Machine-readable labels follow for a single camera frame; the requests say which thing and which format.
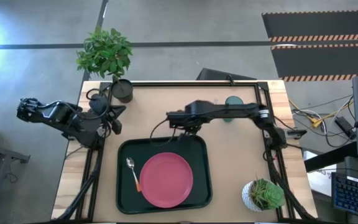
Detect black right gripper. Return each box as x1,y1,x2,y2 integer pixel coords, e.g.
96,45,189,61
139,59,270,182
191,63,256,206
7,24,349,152
178,100,213,146

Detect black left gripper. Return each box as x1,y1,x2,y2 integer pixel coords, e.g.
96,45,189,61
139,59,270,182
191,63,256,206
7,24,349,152
88,105,127,138

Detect metal spoon orange handle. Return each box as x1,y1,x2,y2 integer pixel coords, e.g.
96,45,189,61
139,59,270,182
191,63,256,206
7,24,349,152
126,157,142,193

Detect pink round plate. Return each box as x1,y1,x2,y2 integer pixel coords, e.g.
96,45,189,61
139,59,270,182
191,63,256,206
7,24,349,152
139,152,195,209

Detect teal faceted plastic cup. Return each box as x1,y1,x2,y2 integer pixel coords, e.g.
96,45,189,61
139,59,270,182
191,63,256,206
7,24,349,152
222,95,244,123

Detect dark green plastic tray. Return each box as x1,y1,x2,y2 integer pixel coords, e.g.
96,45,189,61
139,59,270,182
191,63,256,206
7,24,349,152
116,134,213,215

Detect black angular stand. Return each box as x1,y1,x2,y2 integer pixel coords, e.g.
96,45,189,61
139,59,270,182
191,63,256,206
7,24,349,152
196,67,257,82

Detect leafy plant in black pot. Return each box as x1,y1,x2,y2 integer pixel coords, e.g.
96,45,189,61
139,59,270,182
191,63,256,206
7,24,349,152
75,25,134,104

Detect succulent in white pot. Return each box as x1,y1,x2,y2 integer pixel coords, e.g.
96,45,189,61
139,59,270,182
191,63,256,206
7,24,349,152
241,177,286,213

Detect white paper sheet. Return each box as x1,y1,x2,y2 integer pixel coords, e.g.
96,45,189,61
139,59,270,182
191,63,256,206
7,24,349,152
303,151,338,197

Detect black desk bar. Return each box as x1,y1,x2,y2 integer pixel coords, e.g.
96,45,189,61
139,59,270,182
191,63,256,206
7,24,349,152
303,141,358,174

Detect black floor mat orange stripes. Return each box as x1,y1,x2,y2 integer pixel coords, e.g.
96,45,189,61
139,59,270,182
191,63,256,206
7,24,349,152
261,10,358,43
270,42,358,83

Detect black power adapter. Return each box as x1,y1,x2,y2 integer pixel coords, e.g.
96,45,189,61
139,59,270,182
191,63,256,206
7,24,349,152
334,116,357,141

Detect backlit black keyboard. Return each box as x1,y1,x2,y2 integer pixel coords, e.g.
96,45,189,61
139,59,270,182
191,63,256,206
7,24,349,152
331,172,358,222

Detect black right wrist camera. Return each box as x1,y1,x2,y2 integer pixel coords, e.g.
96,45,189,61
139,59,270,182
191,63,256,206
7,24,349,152
165,110,186,128

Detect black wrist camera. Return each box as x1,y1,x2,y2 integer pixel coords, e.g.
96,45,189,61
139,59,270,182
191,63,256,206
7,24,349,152
165,110,186,128
89,93,109,114

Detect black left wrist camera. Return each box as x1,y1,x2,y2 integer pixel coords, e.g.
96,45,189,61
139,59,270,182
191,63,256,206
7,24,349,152
89,93,109,114

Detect black aluminium table frame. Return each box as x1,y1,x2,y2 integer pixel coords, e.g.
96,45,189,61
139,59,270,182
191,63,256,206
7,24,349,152
51,80,318,223

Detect yellow cable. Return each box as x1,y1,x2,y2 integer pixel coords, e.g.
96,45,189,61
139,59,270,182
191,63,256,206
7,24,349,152
288,98,354,129

